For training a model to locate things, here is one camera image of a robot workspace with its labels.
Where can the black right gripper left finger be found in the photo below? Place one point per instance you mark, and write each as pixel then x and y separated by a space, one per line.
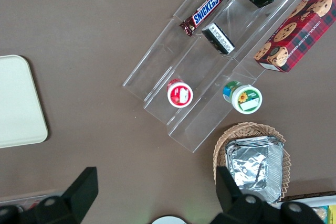
pixel 76 197

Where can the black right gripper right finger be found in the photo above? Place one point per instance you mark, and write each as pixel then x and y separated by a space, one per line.
pixel 231 203

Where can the light wicker basket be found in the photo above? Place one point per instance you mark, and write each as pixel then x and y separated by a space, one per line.
pixel 249 128

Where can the cream plastic tray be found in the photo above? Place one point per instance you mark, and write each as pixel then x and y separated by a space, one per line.
pixel 18 103

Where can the aluminium foil container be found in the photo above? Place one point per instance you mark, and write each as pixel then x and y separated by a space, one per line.
pixel 252 166

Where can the white snack bin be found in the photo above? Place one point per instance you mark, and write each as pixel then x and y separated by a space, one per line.
pixel 320 201

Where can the clear rice cracker pack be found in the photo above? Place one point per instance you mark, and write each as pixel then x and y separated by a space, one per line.
pixel 320 213

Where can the yellow snack packet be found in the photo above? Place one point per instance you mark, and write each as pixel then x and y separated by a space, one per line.
pixel 332 214

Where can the green lidded sunflower cup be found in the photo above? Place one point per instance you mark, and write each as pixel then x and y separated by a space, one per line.
pixel 246 99

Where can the red lidded yogurt cup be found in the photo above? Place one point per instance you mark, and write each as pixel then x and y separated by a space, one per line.
pixel 179 95

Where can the clear acrylic tiered stand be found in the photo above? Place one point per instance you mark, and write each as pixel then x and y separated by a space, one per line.
pixel 162 58

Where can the red tartan cookie box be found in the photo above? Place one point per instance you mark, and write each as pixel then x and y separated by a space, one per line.
pixel 302 37

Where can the Snickers chocolate bar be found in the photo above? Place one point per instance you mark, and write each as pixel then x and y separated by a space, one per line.
pixel 206 9

